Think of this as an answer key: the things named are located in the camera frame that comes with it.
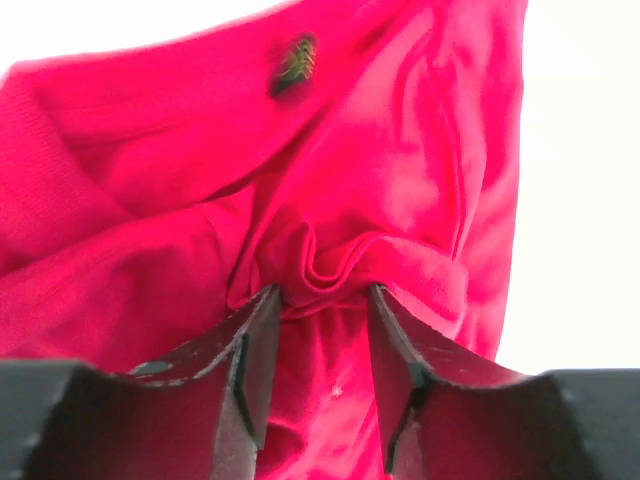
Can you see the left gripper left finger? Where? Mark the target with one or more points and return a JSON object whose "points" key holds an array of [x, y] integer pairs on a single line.
{"points": [[197, 412]]}

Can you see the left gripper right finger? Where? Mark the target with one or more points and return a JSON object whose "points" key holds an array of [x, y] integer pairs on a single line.
{"points": [[445, 412]]}

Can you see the red t shirt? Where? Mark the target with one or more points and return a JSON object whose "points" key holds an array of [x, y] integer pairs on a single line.
{"points": [[323, 148]]}

